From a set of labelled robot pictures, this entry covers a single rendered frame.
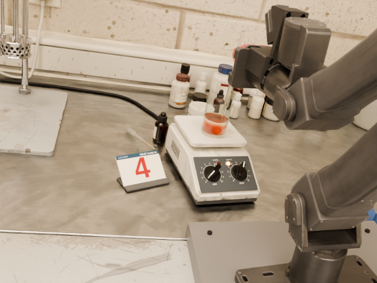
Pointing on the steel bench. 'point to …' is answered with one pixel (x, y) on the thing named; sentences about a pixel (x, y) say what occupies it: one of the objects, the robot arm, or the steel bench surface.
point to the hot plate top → (191, 121)
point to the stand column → (24, 60)
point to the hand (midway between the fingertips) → (237, 53)
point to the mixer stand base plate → (30, 120)
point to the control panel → (211, 187)
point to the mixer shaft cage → (24, 46)
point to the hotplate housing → (175, 137)
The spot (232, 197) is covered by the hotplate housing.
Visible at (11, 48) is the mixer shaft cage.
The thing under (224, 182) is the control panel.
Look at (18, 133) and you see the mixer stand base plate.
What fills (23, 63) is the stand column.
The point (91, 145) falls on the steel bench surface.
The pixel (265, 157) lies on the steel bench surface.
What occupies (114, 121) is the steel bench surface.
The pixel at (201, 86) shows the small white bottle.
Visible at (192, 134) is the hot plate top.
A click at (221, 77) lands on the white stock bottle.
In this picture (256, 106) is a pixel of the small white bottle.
